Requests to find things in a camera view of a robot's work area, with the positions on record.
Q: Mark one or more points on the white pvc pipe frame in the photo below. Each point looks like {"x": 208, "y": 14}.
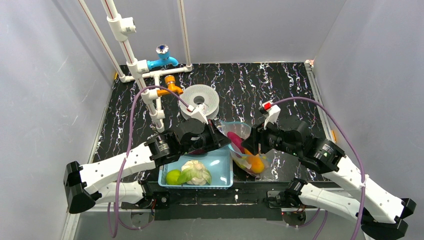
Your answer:
{"x": 147, "y": 80}

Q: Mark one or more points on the grey filament spool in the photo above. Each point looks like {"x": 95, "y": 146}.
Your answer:
{"x": 201, "y": 94}

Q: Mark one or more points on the white cauliflower with leaves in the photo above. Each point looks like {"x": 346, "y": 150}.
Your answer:
{"x": 194, "y": 172}

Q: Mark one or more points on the light blue plastic basket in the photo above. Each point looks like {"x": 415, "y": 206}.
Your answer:
{"x": 213, "y": 170}

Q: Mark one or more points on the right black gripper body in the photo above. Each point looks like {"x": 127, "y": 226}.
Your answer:
{"x": 253, "y": 142}

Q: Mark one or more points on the orange faucet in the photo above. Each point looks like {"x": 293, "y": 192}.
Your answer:
{"x": 171, "y": 86}

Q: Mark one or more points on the black base frame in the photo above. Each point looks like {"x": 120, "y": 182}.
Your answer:
{"x": 243, "y": 200}

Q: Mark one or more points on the orange carrot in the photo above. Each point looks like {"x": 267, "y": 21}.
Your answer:
{"x": 258, "y": 165}

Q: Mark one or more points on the blue faucet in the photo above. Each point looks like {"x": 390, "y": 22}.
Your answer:
{"x": 164, "y": 58}

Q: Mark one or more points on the large yellow banana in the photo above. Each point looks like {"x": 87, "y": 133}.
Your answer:
{"x": 244, "y": 161}

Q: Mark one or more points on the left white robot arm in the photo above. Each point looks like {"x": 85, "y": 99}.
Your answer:
{"x": 87, "y": 185}

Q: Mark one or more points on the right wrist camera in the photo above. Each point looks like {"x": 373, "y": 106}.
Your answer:
{"x": 271, "y": 112}

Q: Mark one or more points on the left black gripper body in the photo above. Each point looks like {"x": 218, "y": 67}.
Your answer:
{"x": 215, "y": 138}

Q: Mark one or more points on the magenta sweet potato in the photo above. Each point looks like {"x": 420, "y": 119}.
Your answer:
{"x": 236, "y": 142}

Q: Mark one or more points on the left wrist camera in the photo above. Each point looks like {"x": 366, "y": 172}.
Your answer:
{"x": 198, "y": 112}

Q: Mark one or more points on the purple eggplant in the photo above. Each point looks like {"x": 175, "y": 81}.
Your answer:
{"x": 197, "y": 152}

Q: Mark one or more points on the clear zip top bag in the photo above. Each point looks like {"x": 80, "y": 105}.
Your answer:
{"x": 243, "y": 130}

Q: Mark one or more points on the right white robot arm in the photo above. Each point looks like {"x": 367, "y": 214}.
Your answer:
{"x": 381, "y": 215}

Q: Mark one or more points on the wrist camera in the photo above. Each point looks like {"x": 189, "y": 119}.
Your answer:
{"x": 271, "y": 112}
{"x": 198, "y": 112}

